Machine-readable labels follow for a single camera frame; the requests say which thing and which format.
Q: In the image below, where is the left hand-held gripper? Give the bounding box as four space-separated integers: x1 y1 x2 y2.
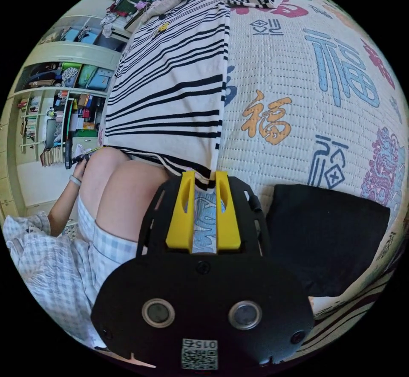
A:
71 150 94 164

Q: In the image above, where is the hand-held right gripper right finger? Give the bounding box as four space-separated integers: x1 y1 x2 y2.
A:
215 171 242 250

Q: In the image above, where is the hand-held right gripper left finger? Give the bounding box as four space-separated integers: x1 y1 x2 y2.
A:
166 171 196 250

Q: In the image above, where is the black and white striped shirt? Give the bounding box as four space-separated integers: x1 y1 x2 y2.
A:
103 0 285 191

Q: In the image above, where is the person's left forearm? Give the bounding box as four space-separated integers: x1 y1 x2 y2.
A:
47 174 84 238

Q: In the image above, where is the person's left hand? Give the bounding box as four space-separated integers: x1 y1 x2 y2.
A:
72 159 91 180

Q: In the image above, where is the person's body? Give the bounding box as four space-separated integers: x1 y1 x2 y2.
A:
2 146 170 349

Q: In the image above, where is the black cushion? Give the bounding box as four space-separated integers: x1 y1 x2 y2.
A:
265 184 392 298

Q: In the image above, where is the pale green shelf cupboard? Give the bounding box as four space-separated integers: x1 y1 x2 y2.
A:
0 14 129 211

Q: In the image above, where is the bed with printed quilt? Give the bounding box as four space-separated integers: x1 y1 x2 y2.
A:
97 0 409 351

